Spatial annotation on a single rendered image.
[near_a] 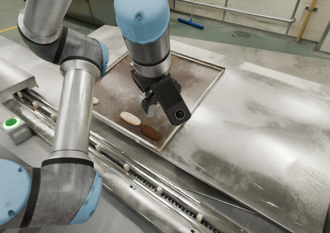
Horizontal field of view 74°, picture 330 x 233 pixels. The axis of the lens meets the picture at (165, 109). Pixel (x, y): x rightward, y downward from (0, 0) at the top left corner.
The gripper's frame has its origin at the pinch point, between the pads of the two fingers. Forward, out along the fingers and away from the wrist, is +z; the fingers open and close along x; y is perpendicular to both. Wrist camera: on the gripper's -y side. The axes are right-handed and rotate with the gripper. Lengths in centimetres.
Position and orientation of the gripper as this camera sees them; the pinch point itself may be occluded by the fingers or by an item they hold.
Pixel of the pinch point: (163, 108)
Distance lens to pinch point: 60.9
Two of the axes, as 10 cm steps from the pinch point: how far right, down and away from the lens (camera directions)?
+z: 0.5, 3.7, 9.3
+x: -8.2, 5.4, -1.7
